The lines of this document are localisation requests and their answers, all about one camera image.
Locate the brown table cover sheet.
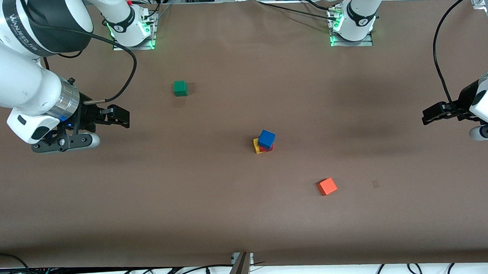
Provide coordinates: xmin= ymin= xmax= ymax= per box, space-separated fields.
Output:
xmin=0 ymin=0 xmax=488 ymax=274

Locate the yellow cube block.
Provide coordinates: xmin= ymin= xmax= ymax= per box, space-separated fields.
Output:
xmin=253 ymin=137 xmax=271 ymax=155

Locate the blue cube block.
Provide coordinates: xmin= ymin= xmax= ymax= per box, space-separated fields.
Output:
xmin=257 ymin=129 xmax=277 ymax=150

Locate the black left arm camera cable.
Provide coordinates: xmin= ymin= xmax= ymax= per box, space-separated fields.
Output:
xmin=430 ymin=0 xmax=488 ymax=119

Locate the black left base power cable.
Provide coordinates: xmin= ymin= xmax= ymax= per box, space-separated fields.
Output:
xmin=257 ymin=0 xmax=340 ymax=25

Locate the green cube block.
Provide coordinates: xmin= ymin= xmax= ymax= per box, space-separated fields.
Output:
xmin=173 ymin=80 xmax=189 ymax=97

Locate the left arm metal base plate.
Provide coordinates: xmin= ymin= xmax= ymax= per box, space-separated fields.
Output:
xmin=328 ymin=6 xmax=374 ymax=49

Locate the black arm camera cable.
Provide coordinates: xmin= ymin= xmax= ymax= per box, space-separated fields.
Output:
xmin=20 ymin=6 xmax=139 ymax=107
xmin=430 ymin=0 xmax=488 ymax=119

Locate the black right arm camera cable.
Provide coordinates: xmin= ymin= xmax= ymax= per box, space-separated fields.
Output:
xmin=20 ymin=6 xmax=139 ymax=107

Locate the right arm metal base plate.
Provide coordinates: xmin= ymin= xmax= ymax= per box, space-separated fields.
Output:
xmin=111 ymin=7 xmax=161 ymax=52

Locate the orange cube block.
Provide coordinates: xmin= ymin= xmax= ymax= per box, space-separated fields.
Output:
xmin=317 ymin=177 xmax=338 ymax=197

